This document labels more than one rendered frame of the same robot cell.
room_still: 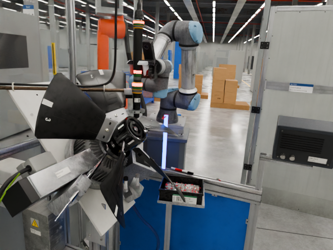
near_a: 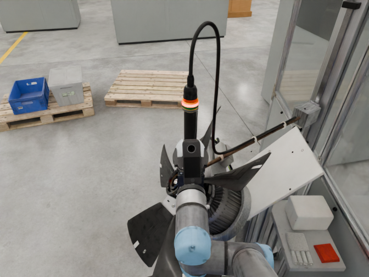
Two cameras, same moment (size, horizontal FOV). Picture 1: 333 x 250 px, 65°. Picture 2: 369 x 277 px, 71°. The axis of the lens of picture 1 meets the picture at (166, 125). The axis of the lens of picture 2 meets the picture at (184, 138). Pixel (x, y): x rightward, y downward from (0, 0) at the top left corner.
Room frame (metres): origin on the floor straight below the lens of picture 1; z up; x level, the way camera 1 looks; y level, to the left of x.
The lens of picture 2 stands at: (1.64, -0.10, 1.97)
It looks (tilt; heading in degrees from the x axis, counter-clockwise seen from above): 38 degrees down; 158
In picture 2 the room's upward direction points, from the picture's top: straight up
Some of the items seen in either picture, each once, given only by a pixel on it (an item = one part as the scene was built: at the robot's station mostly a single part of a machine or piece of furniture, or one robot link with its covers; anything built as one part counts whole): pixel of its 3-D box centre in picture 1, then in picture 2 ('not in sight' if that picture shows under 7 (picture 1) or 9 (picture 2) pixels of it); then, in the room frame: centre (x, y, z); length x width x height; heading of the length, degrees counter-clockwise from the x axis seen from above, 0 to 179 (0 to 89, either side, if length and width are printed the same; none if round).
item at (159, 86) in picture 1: (157, 86); (200, 256); (1.36, 0.05, 1.35); 0.11 x 0.08 x 0.11; 62
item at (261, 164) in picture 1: (260, 171); not in sight; (1.24, -0.49, 0.96); 0.03 x 0.03 x 0.20; 68
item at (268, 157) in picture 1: (285, 160); not in sight; (1.20, -0.59, 1.04); 0.24 x 0.03 x 0.03; 68
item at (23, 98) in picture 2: not in sight; (30, 94); (-2.07, -0.90, 0.25); 0.60 x 0.41 x 0.22; 178
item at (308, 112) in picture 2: not in sight; (306, 114); (0.95, 0.74, 1.36); 0.10 x 0.07 x 0.09; 103
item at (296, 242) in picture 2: not in sight; (298, 248); (1.26, 0.60, 0.87); 0.15 x 0.09 x 0.02; 155
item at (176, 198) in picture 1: (181, 189); not in sight; (1.22, -0.10, 0.85); 0.22 x 0.17 x 0.07; 83
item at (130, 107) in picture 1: (134, 100); not in sight; (1.10, 0.14, 1.32); 0.09 x 0.07 x 0.10; 103
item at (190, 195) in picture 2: (155, 66); (192, 204); (1.28, 0.06, 1.45); 0.08 x 0.05 x 0.08; 68
